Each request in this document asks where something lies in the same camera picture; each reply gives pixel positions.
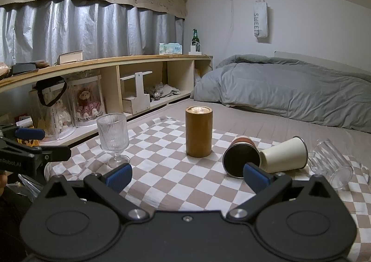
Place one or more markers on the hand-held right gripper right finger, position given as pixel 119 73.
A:
pixel 256 177

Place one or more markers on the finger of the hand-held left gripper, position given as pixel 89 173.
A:
pixel 29 133
pixel 55 154

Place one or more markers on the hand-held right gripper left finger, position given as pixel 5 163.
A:
pixel 118 177

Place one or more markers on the brown cup with black inside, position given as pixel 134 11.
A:
pixel 240 160

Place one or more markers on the cream metal cup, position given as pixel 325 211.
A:
pixel 282 156

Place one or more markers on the tall wooden cup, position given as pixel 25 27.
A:
pixel 198 134

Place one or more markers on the yellow patterned item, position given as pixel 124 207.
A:
pixel 29 142

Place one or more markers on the clear plastic bag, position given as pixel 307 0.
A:
pixel 29 183

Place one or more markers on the clear case with white doll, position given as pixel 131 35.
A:
pixel 59 117

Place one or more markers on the ribbed glass goblet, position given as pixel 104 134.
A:
pixel 112 134

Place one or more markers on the beige checkered cloth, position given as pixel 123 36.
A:
pixel 174 180

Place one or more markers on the clear case with pink doll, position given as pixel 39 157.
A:
pixel 87 102

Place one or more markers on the black box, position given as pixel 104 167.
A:
pixel 24 68

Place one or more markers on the clear glass mug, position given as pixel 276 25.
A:
pixel 333 163

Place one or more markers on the white wooden caddy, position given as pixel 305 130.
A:
pixel 137 99

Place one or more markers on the thick book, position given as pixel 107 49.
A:
pixel 69 57

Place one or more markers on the grey duvet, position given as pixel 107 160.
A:
pixel 275 90

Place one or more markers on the grey crumpled cloth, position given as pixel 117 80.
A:
pixel 163 90

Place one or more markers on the wooden shelf unit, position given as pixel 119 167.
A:
pixel 116 60

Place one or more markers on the silver grey curtain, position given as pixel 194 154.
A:
pixel 87 32

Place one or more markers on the tissue box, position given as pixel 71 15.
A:
pixel 171 48

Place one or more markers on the small white box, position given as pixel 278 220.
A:
pixel 195 50

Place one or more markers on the green glass bottle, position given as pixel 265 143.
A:
pixel 195 37

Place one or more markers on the white tote bag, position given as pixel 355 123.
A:
pixel 260 22

